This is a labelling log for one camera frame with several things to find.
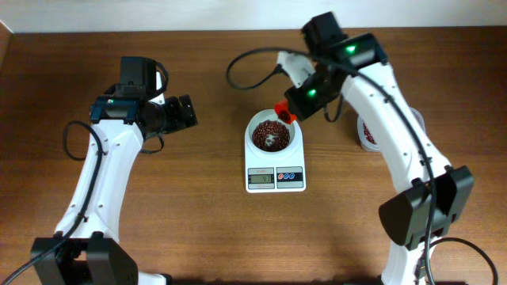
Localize orange plastic measuring scoop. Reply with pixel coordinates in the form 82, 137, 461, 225
274, 100, 297, 124

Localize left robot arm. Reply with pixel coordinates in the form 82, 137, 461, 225
29, 56, 198, 284

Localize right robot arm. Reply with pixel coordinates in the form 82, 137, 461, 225
283, 12, 474, 284

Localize red beans in bowl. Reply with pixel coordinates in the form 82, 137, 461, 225
252, 120, 290, 152

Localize white round bowl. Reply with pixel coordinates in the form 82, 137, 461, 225
246, 109, 295, 153

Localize white digital kitchen scale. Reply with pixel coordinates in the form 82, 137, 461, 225
245, 122, 307, 193

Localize clear plastic food container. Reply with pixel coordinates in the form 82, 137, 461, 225
357, 108, 426, 153

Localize red adzuki beans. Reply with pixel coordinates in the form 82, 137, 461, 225
363, 123, 376, 145

